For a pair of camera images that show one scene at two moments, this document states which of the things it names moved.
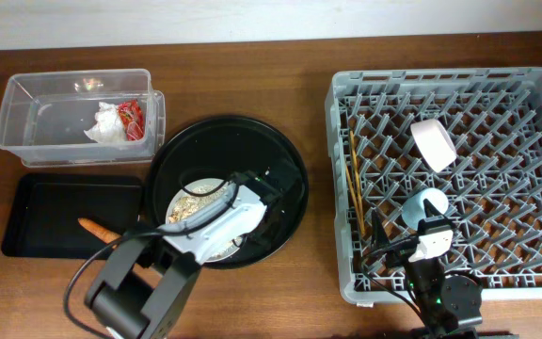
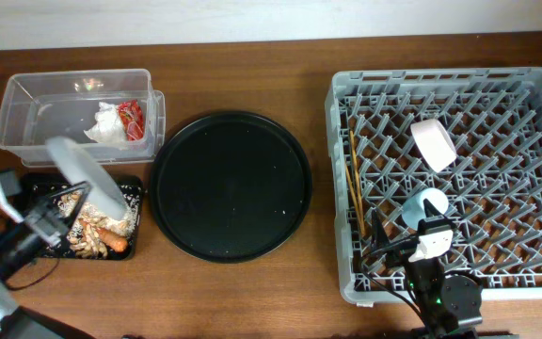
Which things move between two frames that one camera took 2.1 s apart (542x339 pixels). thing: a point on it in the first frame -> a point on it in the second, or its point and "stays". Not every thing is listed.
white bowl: [435, 143] stays
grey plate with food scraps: [193, 198] -> [103, 195]
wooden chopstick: [354, 199] stays
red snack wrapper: [132, 116] stays
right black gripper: [399, 251] stays
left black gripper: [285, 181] -> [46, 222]
